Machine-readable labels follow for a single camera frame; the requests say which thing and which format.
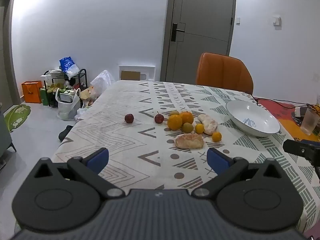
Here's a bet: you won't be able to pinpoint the translucent plastic cup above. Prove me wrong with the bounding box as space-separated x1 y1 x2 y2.
300 109 320 135

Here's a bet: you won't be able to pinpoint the white foam packaging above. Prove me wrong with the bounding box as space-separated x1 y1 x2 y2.
118 65 156 81

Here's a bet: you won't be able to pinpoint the clear plastic bag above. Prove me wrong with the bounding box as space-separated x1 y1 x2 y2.
89 70 112 98

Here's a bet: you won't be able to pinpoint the green floor mat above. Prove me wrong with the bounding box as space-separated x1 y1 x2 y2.
4 104 31 133

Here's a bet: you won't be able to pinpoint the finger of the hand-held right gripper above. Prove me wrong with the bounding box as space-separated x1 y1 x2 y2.
283 139 312 161

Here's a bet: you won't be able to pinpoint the white ceramic bowl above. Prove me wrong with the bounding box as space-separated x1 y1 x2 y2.
226 100 281 138

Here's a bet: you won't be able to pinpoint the blue and white bag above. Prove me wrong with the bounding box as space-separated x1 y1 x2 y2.
59 56 80 78

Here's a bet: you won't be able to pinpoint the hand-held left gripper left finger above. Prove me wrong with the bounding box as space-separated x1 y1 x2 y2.
25 148 126 200

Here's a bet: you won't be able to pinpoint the black shoe rack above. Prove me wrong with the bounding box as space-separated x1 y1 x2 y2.
41 68 88 107

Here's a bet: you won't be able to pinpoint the black door handle lock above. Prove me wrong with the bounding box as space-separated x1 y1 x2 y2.
171 23 185 42

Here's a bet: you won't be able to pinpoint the black cable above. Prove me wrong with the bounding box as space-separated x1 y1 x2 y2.
251 94 312 110

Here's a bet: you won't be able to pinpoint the yellow shoes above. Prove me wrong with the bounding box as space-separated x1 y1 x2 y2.
47 83 64 93

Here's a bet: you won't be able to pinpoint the red and orange mat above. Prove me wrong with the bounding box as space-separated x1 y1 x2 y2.
256 97 320 143

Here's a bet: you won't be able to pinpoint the bread piece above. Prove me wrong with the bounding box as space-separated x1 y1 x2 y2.
197 114 218 135

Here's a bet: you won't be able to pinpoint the dark cabinet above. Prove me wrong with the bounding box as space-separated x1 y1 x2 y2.
0 102 17 170

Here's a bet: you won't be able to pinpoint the brown cardboard sheet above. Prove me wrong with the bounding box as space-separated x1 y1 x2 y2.
121 71 141 81

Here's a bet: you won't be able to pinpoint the bread roll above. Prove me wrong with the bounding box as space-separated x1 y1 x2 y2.
174 133 204 149

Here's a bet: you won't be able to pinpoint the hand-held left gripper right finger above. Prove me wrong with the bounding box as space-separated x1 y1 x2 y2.
192 148 292 198

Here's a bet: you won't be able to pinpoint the black slipper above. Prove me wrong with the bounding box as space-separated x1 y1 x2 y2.
58 125 74 142

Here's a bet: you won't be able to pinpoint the patterned tablecloth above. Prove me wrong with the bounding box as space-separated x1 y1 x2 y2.
51 80 320 233

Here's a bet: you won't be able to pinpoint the white power adapter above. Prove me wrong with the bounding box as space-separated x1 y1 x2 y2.
294 106 308 118

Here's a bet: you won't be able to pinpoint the white plastic bag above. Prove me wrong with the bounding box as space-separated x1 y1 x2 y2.
55 87 82 121

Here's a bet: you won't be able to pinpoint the green box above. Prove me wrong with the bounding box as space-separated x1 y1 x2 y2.
39 86 52 106

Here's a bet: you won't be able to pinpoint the grey door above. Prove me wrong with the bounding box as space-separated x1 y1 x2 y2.
160 0 237 83

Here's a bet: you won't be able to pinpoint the orange paper bag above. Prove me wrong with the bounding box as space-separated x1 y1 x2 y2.
21 80 42 104

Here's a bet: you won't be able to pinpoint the orange chair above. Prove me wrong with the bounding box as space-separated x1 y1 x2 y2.
195 52 254 95

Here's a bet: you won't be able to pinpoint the large orange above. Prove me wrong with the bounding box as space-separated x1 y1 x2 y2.
167 114 183 131
179 111 194 125

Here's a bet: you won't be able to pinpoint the grey door frame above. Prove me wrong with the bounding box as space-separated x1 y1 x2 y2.
0 0 20 105

